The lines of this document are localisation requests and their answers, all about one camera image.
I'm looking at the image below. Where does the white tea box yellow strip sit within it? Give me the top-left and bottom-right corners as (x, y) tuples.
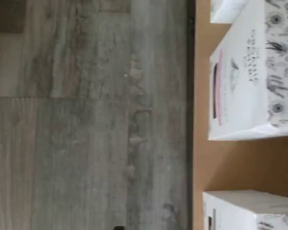
(209, 0), (246, 24)

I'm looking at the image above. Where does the black metal shelf rack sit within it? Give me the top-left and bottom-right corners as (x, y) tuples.
(186, 0), (288, 230)

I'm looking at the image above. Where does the white tea box pink strip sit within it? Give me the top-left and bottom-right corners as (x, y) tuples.
(207, 0), (288, 141)

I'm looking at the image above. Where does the white tea box green strip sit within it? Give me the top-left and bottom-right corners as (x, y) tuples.
(202, 190), (288, 230)

